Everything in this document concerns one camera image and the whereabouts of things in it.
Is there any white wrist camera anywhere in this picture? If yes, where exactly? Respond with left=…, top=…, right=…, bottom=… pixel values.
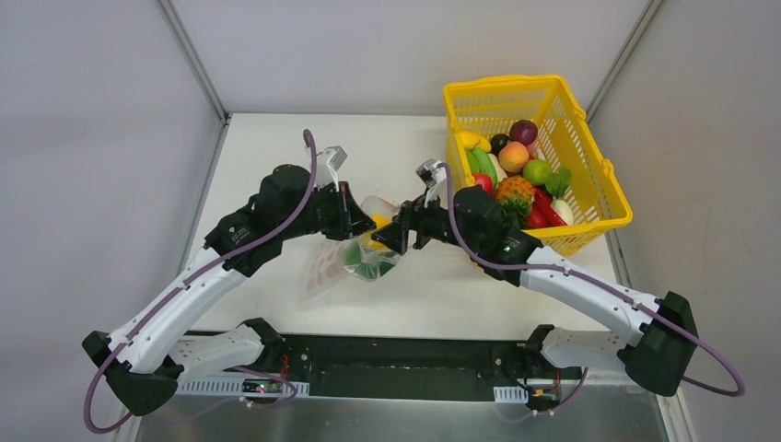
left=415, top=158, right=448, bottom=207
left=316, top=145, right=348, bottom=187

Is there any yellow plastic basket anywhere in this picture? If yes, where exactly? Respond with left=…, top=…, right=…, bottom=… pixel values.
left=443, top=75, right=633, bottom=257

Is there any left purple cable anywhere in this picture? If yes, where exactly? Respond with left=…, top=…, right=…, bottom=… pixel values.
left=83, top=128, right=319, bottom=435

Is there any purple cable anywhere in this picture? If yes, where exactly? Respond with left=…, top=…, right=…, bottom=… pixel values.
left=83, top=128, right=319, bottom=435
left=438, top=162, right=747, bottom=398

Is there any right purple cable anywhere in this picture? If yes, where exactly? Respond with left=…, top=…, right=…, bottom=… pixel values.
left=438, top=162, right=747, bottom=398

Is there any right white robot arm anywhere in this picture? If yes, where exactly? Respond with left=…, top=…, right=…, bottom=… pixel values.
left=372, top=186, right=697, bottom=397

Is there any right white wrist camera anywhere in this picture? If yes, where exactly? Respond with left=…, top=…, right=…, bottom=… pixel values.
left=415, top=158, right=448, bottom=207

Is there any peach toy fruit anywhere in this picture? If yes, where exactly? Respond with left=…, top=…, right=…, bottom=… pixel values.
left=498, top=142, right=530, bottom=173

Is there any green toy cucumber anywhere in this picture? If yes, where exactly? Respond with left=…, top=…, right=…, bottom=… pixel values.
left=466, top=148, right=498, bottom=186

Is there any toy pineapple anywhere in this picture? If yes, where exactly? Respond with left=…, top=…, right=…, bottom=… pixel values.
left=493, top=176, right=535, bottom=229

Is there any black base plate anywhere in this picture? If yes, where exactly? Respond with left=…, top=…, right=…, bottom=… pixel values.
left=248, top=334, right=582, bottom=402

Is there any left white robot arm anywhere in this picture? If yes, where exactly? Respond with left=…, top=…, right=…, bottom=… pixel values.
left=82, top=165, right=376, bottom=416

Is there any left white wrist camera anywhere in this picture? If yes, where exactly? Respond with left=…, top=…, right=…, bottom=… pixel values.
left=316, top=145, right=348, bottom=187

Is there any clear pink-dotted zip bag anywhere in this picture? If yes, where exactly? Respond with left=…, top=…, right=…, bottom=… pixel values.
left=298, top=231, right=401, bottom=302

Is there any dark toy plum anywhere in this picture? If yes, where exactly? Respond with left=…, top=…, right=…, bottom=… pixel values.
left=489, top=134, right=511, bottom=157

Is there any green toy lime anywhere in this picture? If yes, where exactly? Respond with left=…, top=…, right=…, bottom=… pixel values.
left=522, top=159, right=554, bottom=186

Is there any red toy chili pepper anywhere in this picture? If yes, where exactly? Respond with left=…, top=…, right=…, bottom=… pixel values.
left=534, top=187, right=566, bottom=227

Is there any white toy radish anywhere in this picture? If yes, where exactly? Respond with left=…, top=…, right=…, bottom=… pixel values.
left=544, top=167, right=574, bottom=226

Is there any dark purple toy onion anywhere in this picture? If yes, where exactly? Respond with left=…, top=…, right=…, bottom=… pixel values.
left=508, top=120, right=539, bottom=145

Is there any green toy bok choy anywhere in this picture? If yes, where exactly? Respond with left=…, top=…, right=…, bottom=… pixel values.
left=342, top=241, right=400, bottom=282

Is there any yellow toy bell pepper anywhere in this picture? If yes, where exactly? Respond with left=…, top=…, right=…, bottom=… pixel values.
left=359, top=215, right=395, bottom=252

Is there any red toy apple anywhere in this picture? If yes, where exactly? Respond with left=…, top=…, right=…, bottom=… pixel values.
left=472, top=173, right=494, bottom=196

